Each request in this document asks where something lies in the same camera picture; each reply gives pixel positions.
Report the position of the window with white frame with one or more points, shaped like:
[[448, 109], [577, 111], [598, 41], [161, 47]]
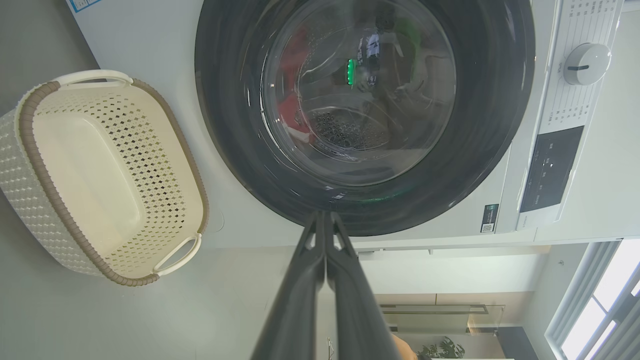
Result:
[[595, 320]]

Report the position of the small QR code label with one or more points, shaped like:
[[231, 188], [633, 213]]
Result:
[[489, 218]]

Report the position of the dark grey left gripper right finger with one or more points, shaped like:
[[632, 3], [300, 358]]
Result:
[[357, 310]]

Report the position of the white front-load washing machine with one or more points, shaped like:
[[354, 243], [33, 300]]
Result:
[[150, 40]]

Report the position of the green potted plant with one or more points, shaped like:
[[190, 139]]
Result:
[[445, 348]]

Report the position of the white washing machine dial knob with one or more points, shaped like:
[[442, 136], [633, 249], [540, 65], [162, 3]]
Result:
[[586, 63]]

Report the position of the blue energy label sticker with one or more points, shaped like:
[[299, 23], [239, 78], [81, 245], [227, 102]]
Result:
[[82, 4]]

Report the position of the black washing machine display panel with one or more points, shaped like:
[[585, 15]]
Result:
[[550, 170]]

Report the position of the cream perforated laundry basket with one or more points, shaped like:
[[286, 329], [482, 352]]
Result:
[[85, 175]]

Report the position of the washing machine steel drum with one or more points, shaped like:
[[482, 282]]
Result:
[[345, 130]]

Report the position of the red and white jersey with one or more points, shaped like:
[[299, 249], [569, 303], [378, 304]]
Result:
[[290, 107]]

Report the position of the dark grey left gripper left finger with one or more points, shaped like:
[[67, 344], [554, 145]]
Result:
[[295, 310]]

